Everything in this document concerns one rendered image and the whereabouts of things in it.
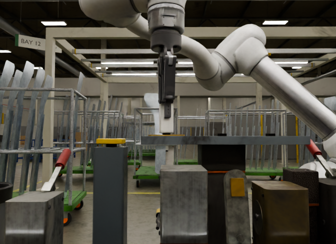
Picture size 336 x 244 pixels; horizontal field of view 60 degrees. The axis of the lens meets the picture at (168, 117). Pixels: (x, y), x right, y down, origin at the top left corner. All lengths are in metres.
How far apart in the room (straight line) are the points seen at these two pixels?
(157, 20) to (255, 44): 0.59
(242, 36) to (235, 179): 0.80
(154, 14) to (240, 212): 0.46
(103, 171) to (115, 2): 0.41
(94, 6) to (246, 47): 0.63
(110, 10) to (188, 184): 0.49
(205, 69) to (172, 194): 0.68
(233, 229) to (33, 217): 0.33
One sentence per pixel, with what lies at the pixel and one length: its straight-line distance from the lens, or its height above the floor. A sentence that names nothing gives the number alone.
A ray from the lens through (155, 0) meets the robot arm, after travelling 0.72.
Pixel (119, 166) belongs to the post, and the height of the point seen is 1.10.
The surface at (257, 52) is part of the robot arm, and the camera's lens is 1.20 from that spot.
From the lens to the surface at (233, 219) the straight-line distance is 0.52.
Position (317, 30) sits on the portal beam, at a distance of 7.32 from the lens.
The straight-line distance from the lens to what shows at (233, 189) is 0.51.
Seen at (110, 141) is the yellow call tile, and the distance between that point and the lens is 0.68.
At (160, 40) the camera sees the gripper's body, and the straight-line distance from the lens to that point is 0.69.
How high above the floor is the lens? 1.17
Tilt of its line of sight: 3 degrees up
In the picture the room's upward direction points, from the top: straight up
